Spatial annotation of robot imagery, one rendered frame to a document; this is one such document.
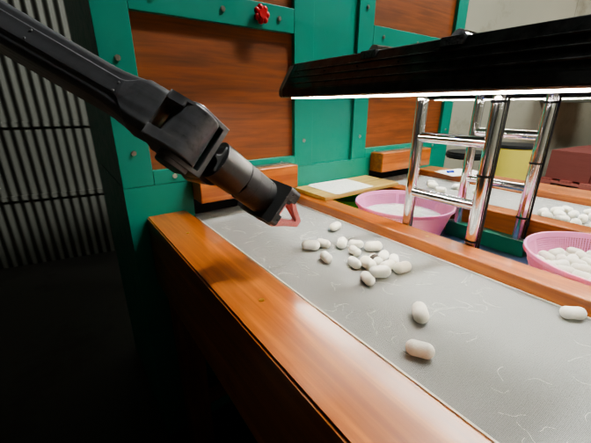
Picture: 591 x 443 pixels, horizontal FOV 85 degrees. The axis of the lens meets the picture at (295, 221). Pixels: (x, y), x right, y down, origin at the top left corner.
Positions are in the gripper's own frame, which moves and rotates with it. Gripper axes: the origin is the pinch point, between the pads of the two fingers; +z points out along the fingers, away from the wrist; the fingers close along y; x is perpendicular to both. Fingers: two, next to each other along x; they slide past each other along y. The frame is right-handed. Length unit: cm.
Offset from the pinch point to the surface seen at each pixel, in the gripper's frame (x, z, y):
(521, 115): -296, 342, 115
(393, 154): -46, 52, 29
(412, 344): 6.6, 0.7, -27.6
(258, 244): 7.5, 5.5, 11.7
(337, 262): 2.0, 10.7, -4.8
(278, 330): 14.1, -8.3, -16.5
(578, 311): -9.1, 18.6, -37.9
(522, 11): -352, 243, 129
